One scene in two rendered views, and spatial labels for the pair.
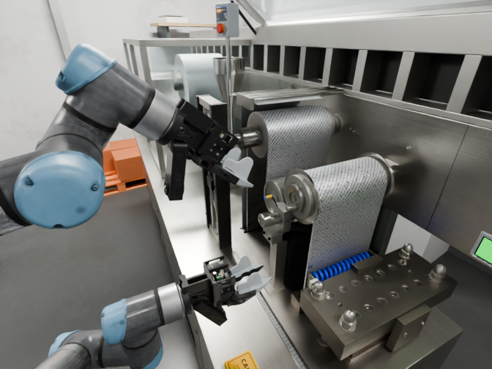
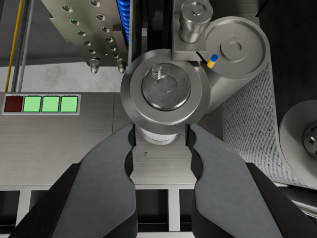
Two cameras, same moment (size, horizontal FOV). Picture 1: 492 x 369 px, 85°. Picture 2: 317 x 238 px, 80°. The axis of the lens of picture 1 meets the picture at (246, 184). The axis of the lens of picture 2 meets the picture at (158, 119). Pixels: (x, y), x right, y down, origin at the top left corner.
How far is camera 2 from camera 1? 53 cm
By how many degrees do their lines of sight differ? 61
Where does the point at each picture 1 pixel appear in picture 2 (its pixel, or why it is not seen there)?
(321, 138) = (229, 142)
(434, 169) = not seen: hidden behind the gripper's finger
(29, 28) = not seen: outside the picture
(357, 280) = (104, 20)
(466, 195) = (95, 133)
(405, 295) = (79, 38)
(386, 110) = (179, 178)
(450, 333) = not seen: hidden behind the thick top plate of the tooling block
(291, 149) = (249, 128)
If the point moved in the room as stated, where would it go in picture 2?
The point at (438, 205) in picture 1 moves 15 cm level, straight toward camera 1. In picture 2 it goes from (112, 116) to (76, 106)
